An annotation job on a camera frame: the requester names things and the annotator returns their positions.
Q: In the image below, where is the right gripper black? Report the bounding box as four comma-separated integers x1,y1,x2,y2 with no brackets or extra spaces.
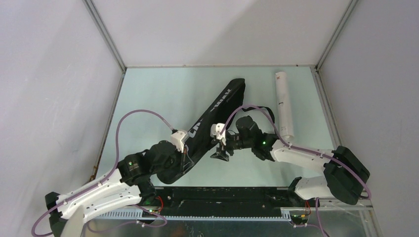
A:
210,132,253,161

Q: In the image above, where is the black racket bag crossway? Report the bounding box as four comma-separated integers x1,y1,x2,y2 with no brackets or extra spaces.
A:
157,78,246,184

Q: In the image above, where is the white shuttlecock tube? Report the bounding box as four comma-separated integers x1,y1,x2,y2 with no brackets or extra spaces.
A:
275,72,294,141

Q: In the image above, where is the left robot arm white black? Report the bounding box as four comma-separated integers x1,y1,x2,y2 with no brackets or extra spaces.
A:
45,141,196,237

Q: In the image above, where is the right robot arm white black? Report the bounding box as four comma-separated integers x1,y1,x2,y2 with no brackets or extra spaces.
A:
210,116,370,206

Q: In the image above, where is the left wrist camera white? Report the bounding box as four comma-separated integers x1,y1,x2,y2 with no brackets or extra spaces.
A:
170,130,189,153

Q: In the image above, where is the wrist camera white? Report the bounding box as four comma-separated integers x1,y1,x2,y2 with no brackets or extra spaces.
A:
210,123,226,146
170,130,189,153

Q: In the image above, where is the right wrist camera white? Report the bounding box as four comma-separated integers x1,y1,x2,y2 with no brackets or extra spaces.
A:
210,123,226,146

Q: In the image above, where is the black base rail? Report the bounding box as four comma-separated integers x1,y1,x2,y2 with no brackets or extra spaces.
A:
140,186,315,219

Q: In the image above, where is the black bag strap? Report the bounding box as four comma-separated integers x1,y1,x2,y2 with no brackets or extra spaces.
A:
243,105,276,125

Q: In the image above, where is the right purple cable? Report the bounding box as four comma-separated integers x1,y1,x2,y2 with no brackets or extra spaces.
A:
220,104,372,237

